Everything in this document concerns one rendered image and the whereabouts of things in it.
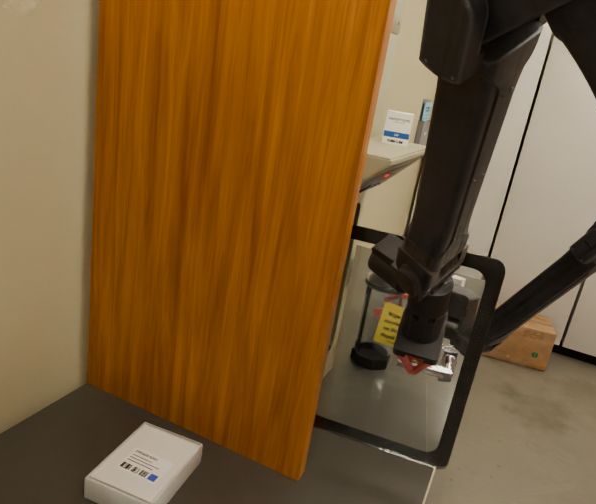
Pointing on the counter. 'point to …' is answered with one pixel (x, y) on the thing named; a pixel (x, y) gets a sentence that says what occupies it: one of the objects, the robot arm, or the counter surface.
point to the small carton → (397, 128)
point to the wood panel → (228, 207)
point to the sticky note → (388, 324)
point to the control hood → (389, 158)
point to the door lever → (435, 367)
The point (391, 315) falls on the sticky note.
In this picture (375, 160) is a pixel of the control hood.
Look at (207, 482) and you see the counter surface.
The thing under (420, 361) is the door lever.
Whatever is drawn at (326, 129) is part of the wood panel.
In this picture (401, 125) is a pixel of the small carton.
